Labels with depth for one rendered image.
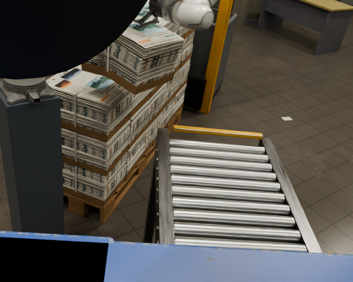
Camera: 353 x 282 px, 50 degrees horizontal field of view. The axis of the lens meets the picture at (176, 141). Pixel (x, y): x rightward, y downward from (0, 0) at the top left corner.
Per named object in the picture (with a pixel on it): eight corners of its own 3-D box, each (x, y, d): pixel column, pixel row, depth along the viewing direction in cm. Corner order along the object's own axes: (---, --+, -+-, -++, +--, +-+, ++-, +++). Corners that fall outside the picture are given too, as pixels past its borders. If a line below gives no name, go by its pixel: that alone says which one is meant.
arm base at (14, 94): (12, 110, 137) (10, 96, 134) (-6, 84, 150) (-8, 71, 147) (61, 101, 147) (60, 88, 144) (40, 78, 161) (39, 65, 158)
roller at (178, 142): (165, 150, 174) (165, 141, 177) (264, 159, 179) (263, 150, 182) (166, 145, 170) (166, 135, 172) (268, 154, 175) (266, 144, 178)
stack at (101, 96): (48, 204, 238) (40, 83, 192) (129, 121, 332) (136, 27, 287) (103, 225, 230) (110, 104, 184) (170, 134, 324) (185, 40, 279)
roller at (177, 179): (168, 173, 150) (167, 186, 149) (283, 182, 155) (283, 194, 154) (167, 174, 154) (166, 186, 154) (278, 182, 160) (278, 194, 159)
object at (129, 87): (109, 78, 174) (110, 70, 172) (149, 65, 195) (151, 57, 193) (134, 95, 168) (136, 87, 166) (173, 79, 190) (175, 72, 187)
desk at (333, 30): (279, 25, 668) (291, -15, 631) (340, 51, 589) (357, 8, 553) (254, 28, 632) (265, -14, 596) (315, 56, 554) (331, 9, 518)
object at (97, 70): (81, 70, 184) (80, 61, 182) (121, 59, 205) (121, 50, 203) (105, 76, 176) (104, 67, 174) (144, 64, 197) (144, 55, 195)
